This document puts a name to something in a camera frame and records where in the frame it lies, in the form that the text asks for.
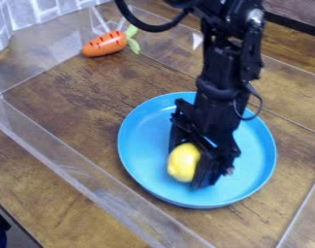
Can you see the white patterned curtain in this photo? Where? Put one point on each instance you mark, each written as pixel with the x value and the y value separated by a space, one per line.
pixel 23 13

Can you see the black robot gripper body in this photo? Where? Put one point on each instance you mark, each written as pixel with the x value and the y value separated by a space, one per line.
pixel 215 114

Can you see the yellow lemon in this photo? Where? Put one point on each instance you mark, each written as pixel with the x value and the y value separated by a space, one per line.
pixel 183 162

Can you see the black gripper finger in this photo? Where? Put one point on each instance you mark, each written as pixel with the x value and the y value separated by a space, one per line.
pixel 215 164
pixel 182 133

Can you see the orange toy carrot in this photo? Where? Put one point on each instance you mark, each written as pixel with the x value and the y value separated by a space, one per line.
pixel 112 42

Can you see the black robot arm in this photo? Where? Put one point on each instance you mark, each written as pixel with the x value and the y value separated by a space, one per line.
pixel 233 26

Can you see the clear acrylic enclosure wall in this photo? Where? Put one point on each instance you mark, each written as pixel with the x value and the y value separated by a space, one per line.
pixel 84 142

